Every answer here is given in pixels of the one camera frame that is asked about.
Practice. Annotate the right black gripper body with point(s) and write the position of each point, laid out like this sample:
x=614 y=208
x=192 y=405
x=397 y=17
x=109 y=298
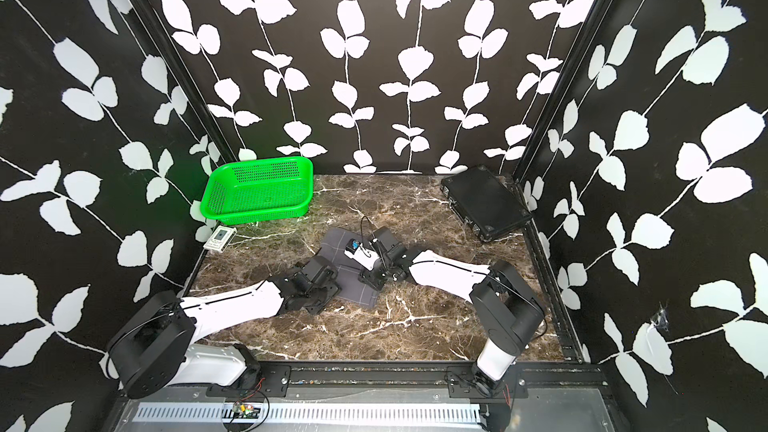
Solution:
x=383 y=271

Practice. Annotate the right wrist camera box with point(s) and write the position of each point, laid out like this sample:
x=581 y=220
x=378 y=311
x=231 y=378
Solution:
x=360 y=253

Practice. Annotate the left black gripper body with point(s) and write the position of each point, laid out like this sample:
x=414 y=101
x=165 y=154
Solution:
x=318 y=299

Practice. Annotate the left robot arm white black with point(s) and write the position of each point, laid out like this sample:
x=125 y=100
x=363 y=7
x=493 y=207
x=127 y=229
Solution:
x=159 y=346

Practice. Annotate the small white thermometer display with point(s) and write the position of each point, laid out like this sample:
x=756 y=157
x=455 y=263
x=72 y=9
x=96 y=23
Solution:
x=220 y=238

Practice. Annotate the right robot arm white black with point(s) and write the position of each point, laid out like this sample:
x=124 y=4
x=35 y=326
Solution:
x=505 y=305

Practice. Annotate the dark grey grid pillowcase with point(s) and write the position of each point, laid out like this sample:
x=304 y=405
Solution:
x=351 y=289

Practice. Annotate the black tablet device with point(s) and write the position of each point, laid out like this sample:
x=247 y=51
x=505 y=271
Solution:
x=484 y=204

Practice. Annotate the green plastic basket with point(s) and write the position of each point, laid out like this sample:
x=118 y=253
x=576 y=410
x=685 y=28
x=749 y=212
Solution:
x=259 y=190

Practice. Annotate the white perforated rail strip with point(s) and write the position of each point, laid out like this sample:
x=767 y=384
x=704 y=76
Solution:
x=398 y=414

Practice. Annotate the small circuit board with wires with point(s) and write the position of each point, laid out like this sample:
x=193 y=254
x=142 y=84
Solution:
x=247 y=412

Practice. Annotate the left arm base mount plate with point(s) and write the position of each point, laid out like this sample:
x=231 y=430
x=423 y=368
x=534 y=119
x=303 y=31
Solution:
x=271 y=379

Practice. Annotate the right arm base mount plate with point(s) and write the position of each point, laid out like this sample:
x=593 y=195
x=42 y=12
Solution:
x=470 y=382

